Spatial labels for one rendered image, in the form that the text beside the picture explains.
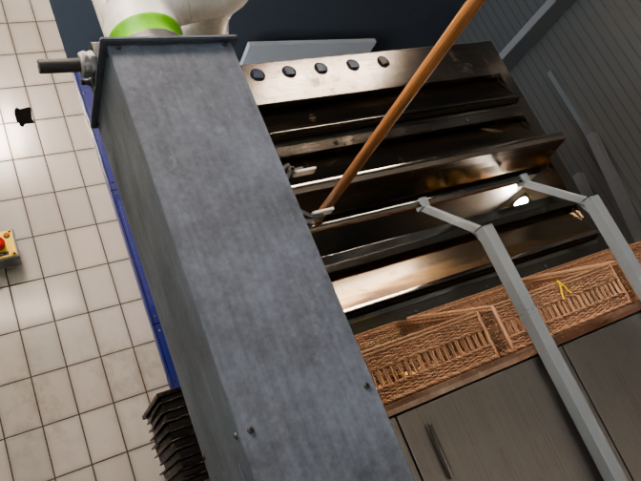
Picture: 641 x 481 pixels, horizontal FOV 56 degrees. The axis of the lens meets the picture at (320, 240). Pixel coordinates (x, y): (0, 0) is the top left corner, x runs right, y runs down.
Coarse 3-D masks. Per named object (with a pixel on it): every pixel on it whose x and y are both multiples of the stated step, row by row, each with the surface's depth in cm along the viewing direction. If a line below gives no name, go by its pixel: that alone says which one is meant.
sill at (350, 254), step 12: (528, 204) 274; (540, 204) 276; (480, 216) 261; (492, 216) 264; (504, 216) 266; (432, 228) 250; (444, 228) 252; (456, 228) 254; (384, 240) 239; (396, 240) 241; (408, 240) 243; (348, 252) 231; (360, 252) 233; (372, 252) 235; (324, 264) 226
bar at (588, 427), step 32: (448, 192) 212; (480, 192) 218; (544, 192) 218; (320, 224) 188; (608, 224) 197; (512, 288) 174; (640, 288) 191; (544, 352) 168; (576, 384) 166; (576, 416) 163; (608, 448) 160; (608, 480) 158
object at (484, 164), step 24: (528, 144) 269; (552, 144) 279; (408, 168) 240; (432, 168) 246; (456, 168) 256; (480, 168) 267; (504, 168) 278; (528, 168) 291; (312, 192) 221; (360, 192) 237; (384, 192) 246; (408, 192) 256
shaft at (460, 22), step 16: (480, 0) 112; (464, 16) 116; (448, 32) 120; (448, 48) 123; (432, 64) 127; (416, 80) 132; (400, 96) 138; (400, 112) 141; (384, 128) 147; (368, 144) 154; (352, 176) 166; (336, 192) 175; (320, 208) 185
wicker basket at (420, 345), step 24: (360, 336) 213; (384, 336) 216; (408, 336) 167; (432, 336) 170; (456, 336) 172; (480, 336) 175; (384, 360) 162; (408, 360) 211; (432, 360) 203; (456, 360) 168; (480, 360) 171; (384, 384) 159; (408, 384) 161; (432, 384) 163
